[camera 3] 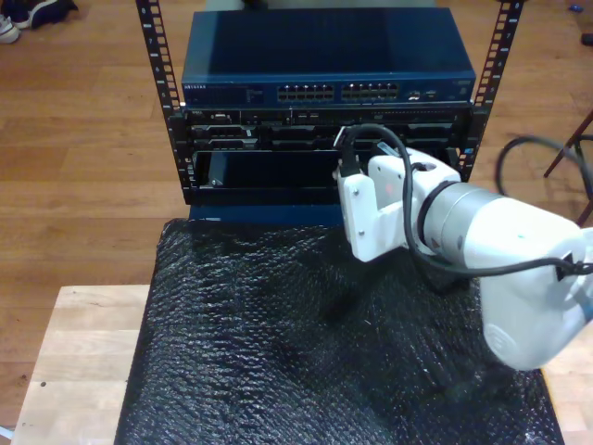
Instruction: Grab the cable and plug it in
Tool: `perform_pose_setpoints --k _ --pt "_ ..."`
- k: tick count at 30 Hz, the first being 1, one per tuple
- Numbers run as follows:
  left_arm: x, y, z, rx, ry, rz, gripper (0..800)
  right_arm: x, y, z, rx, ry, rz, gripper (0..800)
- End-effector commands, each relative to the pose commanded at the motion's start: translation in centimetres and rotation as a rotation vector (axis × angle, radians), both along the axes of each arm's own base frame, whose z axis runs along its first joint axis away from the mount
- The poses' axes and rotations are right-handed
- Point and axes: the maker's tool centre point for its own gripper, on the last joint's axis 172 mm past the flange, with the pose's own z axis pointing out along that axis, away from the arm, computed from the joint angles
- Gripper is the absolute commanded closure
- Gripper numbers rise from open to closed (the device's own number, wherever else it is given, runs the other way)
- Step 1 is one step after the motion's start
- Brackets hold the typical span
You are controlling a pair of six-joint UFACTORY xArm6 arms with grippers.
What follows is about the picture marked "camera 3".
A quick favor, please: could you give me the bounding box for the dark wooden chair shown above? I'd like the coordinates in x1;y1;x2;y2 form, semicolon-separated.
543;108;593;228

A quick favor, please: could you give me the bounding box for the blue base shelf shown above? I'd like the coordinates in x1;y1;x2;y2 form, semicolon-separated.
188;203;348;229

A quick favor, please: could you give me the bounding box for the black rack server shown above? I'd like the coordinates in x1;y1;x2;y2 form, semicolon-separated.
184;107;473;153

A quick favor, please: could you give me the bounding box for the black bubble wrap mat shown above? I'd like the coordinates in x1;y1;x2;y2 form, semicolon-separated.
113;218;566;445

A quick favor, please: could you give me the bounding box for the dark sneaker white sole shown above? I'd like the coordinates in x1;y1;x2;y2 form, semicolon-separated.
8;0;80;30

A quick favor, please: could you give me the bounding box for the white shoe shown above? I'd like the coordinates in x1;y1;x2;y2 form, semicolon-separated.
0;13;22;46

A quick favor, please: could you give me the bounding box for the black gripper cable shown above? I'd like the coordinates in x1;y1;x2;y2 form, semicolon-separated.
340;123;593;279

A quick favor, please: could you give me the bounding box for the black perforated rack post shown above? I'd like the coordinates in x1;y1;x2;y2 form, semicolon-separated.
456;0;527;205
135;0;196;206

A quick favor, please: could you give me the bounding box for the blue network switch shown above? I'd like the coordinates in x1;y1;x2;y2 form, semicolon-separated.
181;7;477;110

